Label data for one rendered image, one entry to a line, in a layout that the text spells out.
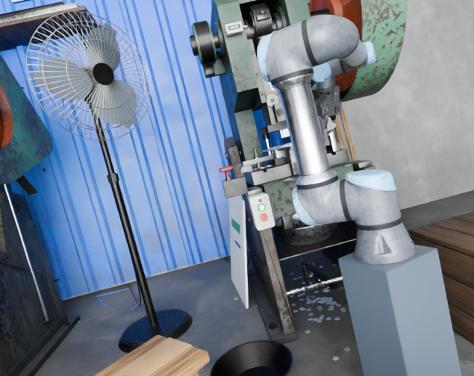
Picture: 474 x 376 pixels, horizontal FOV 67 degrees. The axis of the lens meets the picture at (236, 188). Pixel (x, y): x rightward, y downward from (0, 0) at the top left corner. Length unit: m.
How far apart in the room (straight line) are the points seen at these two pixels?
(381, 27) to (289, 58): 0.69
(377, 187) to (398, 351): 0.41
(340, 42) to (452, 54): 2.71
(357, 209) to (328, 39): 0.43
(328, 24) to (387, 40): 0.69
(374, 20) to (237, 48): 0.55
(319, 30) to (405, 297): 0.68
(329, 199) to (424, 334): 0.41
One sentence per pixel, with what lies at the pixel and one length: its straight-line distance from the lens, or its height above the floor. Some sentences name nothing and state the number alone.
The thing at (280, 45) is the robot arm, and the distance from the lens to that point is 0.97.
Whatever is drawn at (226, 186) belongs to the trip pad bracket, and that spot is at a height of 0.69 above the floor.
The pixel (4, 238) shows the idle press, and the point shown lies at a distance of 2.24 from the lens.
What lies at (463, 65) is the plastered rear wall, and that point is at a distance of 3.68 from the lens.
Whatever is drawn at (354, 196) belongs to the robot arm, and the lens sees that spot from 0.97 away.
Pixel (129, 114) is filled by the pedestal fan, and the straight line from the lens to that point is 1.86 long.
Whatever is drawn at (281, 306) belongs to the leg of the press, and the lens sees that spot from 1.57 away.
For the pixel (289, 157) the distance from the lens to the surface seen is 1.58.
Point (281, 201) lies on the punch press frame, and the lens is 1.52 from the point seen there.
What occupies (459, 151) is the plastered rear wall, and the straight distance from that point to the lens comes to 3.60.
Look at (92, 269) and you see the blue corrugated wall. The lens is 3.08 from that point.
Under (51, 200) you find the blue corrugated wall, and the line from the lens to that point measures 3.07.
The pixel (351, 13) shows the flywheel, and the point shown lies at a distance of 1.79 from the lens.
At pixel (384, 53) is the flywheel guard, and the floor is 1.05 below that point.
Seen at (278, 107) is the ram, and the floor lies 0.95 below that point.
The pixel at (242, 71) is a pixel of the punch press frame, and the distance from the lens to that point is 1.64.
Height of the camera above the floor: 0.82
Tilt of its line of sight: 6 degrees down
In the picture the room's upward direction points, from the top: 14 degrees counter-clockwise
